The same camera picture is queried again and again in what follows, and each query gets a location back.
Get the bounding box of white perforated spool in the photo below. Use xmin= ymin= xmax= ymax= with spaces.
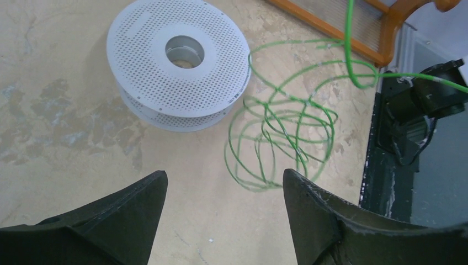
xmin=106 ymin=1 xmax=251 ymax=133

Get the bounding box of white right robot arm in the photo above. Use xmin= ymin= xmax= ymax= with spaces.
xmin=376 ymin=59 xmax=467 ymax=166

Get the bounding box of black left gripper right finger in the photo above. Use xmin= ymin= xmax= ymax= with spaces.
xmin=283 ymin=169 xmax=467 ymax=264

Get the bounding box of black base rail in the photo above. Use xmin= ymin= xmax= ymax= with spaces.
xmin=358 ymin=77 xmax=414 ymax=223

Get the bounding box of green cable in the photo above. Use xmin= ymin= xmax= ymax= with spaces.
xmin=224 ymin=0 xmax=468 ymax=193

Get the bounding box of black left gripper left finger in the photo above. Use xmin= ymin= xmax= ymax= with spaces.
xmin=1 ymin=171 xmax=168 ymax=264

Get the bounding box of wooden rack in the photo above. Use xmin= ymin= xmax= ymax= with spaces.
xmin=271 ymin=0 xmax=461 ymax=67

